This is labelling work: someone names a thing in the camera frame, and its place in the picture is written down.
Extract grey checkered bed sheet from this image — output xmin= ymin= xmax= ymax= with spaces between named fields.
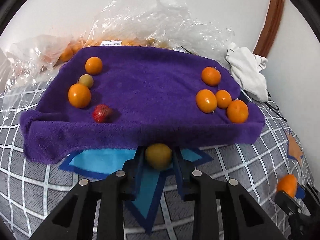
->
xmin=1 ymin=85 xmax=314 ymax=239

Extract white crumpled towel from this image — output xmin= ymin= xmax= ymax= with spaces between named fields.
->
xmin=226 ymin=42 xmax=268 ymax=102

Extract clear bag left fruits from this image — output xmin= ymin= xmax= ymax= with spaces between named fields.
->
xmin=1 ymin=35 xmax=85 ymax=119

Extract orange tangerine with stem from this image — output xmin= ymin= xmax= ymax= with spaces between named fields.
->
xmin=201 ymin=67 xmax=221 ymax=87

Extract small red fruit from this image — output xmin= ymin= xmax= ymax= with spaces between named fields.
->
xmin=92 ymin=104 xmax=113 ymax=123

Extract brown wooden door frame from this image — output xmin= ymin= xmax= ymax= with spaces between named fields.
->
xmin=253 ymin=0 xmax=285 ymax=57

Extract yellow green round fruit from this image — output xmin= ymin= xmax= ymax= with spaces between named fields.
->
xmin=145 ymin=144 xmax=172 ymax=171

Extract small orange kumquat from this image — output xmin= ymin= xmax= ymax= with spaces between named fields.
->
xmin=85 ymin=57 xmax=103 ymax=75

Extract black cable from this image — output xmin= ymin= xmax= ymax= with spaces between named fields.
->
xmin=262 ymin=92 xmax=288 ymax=123

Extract orange citrus fruit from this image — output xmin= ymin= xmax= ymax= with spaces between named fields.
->
xmin=277 ymin=174 xmax=298 ymax=198
xmin=195 ymin=89 xmax=217 ymax=114
xmin=226 ymin=100 xmax=249 ymax=124
xmin=68 ymin=83 xmax=91 ymax=108

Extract clear bag of kumquats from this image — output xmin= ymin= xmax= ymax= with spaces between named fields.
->
xmin=84 ymin=0 xmax=234 ymax=67

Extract purple towel covered tray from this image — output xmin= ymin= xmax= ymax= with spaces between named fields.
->
xmin=20 ymin=46 xmax=265 ymax=164

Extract yellowish green small fruit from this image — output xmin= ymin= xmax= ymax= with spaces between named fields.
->
xmin=78 ymin=74 xmax=94 ymax=89

